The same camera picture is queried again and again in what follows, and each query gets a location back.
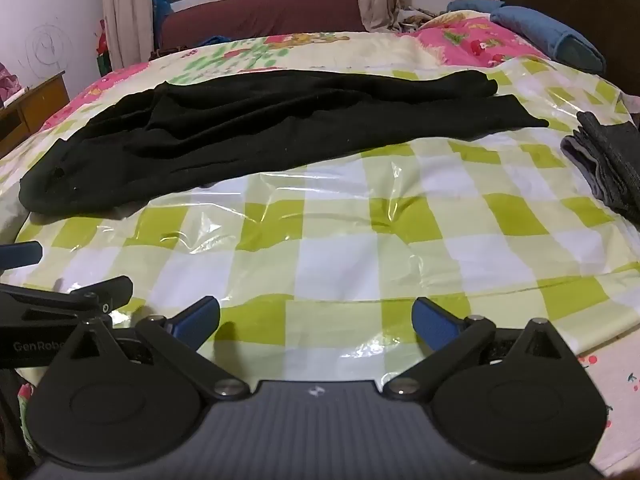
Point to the black pants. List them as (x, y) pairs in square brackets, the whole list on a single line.
[(250, 125)]

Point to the wooden cabinet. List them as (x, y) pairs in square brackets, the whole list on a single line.
[(40, 105)]

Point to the small blue pillow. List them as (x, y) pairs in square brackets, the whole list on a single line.
[(475, 5)]

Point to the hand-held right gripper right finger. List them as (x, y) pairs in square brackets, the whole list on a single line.
[(435, 325)]

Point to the large blue pillow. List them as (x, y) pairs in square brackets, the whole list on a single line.
[(540, 27)]

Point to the white printed bedsheet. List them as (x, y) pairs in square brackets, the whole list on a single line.
[(615, 400)]

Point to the folded grey pants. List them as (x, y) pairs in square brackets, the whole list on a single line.
[(615, 160)]

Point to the pink cloth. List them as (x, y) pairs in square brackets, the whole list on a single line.
[(7, 85)]

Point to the red and green bag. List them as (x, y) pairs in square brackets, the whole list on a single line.
[(104, 55)]

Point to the blue bag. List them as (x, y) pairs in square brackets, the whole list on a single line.
[(161, 10)]

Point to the blue cloth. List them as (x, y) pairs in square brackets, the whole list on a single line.
[(217, 40)]

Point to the maroon sofa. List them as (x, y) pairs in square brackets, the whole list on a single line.
[(260, 15)]

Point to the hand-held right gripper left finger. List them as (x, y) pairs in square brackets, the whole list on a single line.
[(195, 322)]

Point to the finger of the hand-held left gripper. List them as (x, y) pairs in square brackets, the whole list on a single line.
[(20, 255), (100, 292)]

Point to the pink floral printed blanket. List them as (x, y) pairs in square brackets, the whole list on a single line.
[(300, 50)]

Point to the green checked plastic sheet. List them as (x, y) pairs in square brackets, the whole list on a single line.
[(350, 240)]

